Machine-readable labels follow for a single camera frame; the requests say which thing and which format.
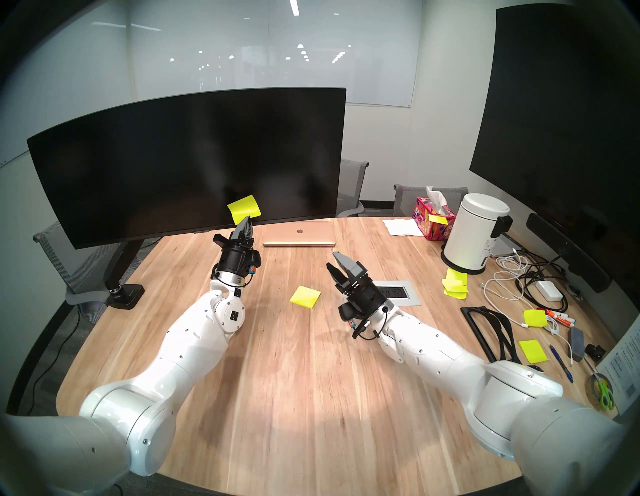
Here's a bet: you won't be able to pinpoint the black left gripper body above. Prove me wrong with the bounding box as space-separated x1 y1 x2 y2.
212 232 262 282

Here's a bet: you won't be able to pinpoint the large black wall television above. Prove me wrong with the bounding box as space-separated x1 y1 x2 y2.
469 4 640 296

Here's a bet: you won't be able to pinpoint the grey mesh office chair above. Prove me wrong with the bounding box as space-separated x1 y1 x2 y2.
393 184 469 218
32 220 131 326
336 159 370 218

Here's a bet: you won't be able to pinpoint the yellow sticky note pad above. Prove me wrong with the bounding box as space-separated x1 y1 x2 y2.
289 285 322 310

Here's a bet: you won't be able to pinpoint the black cable bundle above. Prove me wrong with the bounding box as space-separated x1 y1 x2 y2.
515 247 571 313

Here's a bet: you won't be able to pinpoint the black video sound bar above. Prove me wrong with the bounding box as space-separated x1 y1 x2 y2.
526 213 612 293

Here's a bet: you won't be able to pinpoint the grey whiteboard eraser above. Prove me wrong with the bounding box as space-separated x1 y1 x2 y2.
566 327 587 362

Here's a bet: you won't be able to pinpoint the white charging cable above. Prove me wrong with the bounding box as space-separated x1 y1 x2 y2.
480 252 576 351

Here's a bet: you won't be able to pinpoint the single yellow sticky note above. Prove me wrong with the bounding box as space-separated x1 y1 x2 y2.
227 194 262 226

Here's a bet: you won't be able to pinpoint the white printed paper sheet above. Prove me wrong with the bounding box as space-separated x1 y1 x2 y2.
595 315 640 416

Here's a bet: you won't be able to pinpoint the glass wall whiteboard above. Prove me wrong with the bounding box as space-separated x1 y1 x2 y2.
129 0 423 108

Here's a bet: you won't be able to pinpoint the grey table power outlet panel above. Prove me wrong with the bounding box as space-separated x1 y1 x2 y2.
375 280 422 307

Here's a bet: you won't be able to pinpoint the white paper napkin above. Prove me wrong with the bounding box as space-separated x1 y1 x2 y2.
382 218 425 237

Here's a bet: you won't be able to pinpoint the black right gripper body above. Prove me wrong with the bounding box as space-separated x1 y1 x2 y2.
337 279 389 327

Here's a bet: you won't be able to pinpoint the pile of yellow sticky notes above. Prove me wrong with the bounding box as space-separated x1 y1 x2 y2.
441 267 470 300

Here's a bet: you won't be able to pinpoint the rose gold closed laptop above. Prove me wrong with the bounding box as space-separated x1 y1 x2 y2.
262 220 336 247

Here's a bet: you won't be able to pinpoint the green handled scissors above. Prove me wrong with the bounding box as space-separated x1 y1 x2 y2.
592 370 617 412

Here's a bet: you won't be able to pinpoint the blue pen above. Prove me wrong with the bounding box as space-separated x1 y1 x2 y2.
548 344 575 385

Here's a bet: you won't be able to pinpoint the clear tape roll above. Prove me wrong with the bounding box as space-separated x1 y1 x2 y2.
585 372 613 407

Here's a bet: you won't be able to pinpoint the flat yellow sticky pad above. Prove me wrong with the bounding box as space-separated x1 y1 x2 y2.
518 340 550 364

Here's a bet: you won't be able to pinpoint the red white marker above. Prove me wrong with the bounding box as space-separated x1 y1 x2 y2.
537 308 576 327

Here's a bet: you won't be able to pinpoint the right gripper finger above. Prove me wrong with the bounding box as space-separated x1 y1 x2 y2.
326 263 352 297
332 251 369 288

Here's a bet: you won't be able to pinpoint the white cylindrical bin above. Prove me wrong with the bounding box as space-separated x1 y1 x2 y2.
440 193 514 275

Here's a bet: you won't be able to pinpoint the colourful floral tissue box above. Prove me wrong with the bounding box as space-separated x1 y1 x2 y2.
412 197 457 242

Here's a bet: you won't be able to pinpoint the curved black desktop monitor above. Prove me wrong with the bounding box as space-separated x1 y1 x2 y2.
27 88 347 250

